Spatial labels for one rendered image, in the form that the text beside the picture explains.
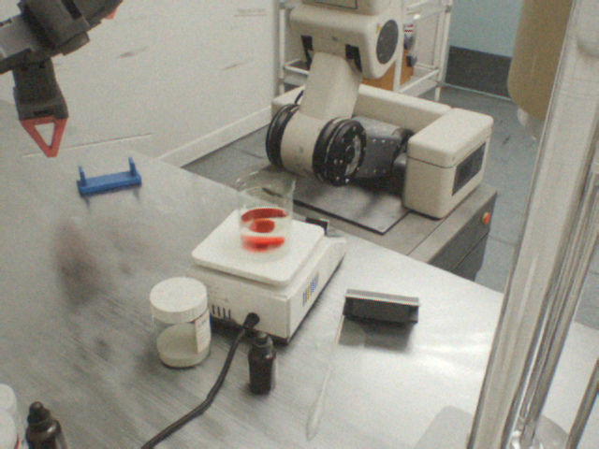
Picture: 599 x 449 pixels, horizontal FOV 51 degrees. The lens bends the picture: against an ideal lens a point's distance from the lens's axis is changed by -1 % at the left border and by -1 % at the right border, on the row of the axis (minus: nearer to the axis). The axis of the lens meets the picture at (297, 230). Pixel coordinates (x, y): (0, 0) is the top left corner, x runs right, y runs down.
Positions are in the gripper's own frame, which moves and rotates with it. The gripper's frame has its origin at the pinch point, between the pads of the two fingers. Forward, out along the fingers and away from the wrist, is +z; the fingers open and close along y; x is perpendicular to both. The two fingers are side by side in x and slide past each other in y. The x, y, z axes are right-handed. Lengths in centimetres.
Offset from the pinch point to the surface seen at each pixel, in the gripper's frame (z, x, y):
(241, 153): 84, 85, -150
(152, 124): 60, 45, -143
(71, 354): 6.6, -3.7, 39.1
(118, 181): 6.0, 9.1, 2.3
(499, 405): -25, 10, 84
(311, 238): -2.0, 24.5, 40.7
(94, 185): 6.0, 5.3, 2.4
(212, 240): -2.0, 13.9, 36.7
